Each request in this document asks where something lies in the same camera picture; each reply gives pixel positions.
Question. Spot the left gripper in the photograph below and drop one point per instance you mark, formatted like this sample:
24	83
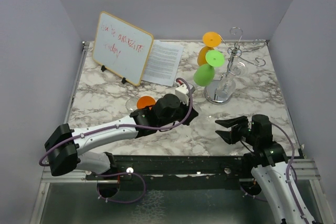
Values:
193	114

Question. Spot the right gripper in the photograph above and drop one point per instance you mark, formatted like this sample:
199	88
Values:
232	137

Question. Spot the green plastic wine glass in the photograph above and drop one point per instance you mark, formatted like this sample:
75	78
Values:
207	61

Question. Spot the clear wine glass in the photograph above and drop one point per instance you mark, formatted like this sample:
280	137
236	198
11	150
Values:
227	85

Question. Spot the yellow plastic wine glass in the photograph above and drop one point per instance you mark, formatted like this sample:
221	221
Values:
210	39

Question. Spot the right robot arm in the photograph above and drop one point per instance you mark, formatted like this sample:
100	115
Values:
269	166

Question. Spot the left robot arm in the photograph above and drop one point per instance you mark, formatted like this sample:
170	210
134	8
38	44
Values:
69	149

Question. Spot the orange plastic wine glass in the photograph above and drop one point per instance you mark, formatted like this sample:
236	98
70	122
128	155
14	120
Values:
145	102

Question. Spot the chrome wine glass rack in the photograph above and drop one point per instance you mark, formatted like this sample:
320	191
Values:
235	53

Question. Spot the clear glass back left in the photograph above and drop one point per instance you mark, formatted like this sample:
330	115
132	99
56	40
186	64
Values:
200	110

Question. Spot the clear glass front left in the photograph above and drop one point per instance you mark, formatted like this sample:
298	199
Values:
131	105

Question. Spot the printed paper sheet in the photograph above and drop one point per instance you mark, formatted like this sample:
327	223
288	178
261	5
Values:
162	64

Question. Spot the yellow framed whiteboard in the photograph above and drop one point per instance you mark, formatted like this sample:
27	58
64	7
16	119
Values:
121	47

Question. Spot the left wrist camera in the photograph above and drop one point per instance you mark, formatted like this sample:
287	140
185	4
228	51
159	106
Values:
183	94

